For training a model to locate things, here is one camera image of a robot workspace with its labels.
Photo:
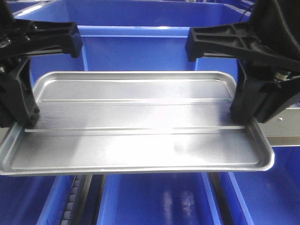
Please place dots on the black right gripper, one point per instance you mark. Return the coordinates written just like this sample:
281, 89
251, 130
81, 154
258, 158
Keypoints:
265, 85

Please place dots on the rear centre blue bin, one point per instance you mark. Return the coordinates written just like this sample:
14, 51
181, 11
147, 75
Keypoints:
120, 35

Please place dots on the lower centre blue bin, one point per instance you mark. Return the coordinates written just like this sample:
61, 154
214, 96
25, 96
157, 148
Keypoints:
158, 199

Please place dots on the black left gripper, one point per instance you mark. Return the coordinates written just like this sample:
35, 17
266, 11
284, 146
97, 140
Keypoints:
17, 102

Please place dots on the small ribbed silver tray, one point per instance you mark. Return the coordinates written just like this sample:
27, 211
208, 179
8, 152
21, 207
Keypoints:
21, 158

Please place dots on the lower left blue bin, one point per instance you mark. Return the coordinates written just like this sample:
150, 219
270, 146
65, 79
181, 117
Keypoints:
34, 200

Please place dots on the lower right blue bin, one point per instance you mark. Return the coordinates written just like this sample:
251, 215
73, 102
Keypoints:
271, 197

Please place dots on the blue bin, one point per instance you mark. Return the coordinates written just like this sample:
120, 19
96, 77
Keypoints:
34, 200
120, 35
271, 197
158, 199

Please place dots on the lower roller track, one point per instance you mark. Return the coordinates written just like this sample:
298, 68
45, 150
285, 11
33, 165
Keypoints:
74, 209

